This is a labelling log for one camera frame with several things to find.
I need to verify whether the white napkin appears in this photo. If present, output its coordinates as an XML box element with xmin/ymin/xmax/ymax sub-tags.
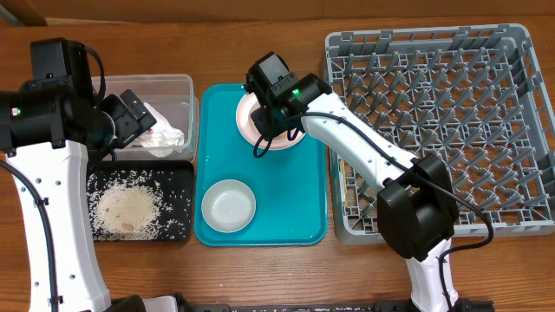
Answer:
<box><xmin>131</xmin><ymin>102</ymin><xmax>185</xmax><ymax>158</ymax></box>

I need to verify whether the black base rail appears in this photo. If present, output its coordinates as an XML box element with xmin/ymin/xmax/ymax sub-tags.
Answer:
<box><xmin>108</xmin><ymin>292</ymin><xmax>495</xmax><ymax>312</ymax></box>

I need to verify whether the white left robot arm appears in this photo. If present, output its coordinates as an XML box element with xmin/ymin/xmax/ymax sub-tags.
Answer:
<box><xmin>1</xmin><ymin>38</ymin><xmax>155</xmax><ymax>311</ymax></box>

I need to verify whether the pink plate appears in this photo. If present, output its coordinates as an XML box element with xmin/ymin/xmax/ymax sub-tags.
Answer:
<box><xmin>236</xmin><ymin>94</ymin><xmax>304</xmax><ymax>151</ymax></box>

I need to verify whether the pile of rice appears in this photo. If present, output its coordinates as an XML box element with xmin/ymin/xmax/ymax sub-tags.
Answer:
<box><xmin>86</xmin><ymin>169</ymin><xmax>192</xmax><ymax>242</ymax></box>

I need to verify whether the black rectangular tray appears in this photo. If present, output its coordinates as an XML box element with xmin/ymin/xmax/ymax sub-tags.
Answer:
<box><xmin>85</xmin><ymin>159</ymin><xmax>195</xmax><ymax>243</ymax></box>

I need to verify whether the teal plastic tray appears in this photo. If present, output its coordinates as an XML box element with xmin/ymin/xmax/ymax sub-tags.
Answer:
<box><xmin>194</xmin><ymin>83</ymin><xmax>328</xmax><ymax>247</ymax></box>

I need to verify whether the grey dishwasher rack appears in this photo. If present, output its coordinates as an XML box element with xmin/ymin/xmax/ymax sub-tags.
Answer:
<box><xmin>323</xmin><ymin>23</ymin><xmax>554</xmax><ymax>237</ymax></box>

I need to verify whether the clear plastic bin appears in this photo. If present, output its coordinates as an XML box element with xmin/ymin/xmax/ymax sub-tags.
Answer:
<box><xmin>106</xmin><ymin>74</ymin><xmax>199</xmax><ymax>162</ymax></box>

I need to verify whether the grey bowl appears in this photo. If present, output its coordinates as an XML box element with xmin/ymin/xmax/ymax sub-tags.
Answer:
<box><xmin>201</xmin><ymin>179</ymin><xmax>257</xmax><ymax>233</ymax></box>

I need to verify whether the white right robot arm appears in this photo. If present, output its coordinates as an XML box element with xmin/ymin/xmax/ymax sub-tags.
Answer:
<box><xmin>244</xmin><ymin>52</ymin><xmax>458</xmax><ymax>311</ymax></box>

